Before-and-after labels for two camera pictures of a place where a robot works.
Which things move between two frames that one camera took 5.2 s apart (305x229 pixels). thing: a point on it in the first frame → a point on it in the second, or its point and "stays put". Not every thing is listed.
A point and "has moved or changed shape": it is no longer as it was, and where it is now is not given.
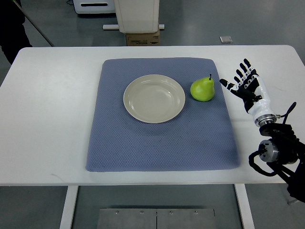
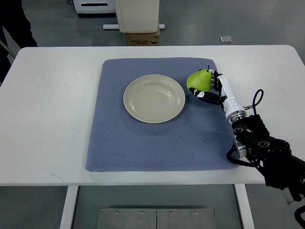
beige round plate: x=154 y=98 stays put
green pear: x=203 y=89 has moved or changed shape
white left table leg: x=71 y=196 stays put
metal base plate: x=156 y=218 stays put
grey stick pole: x=29 y=19 → x=8 y=49
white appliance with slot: x=86 y=6 stays put
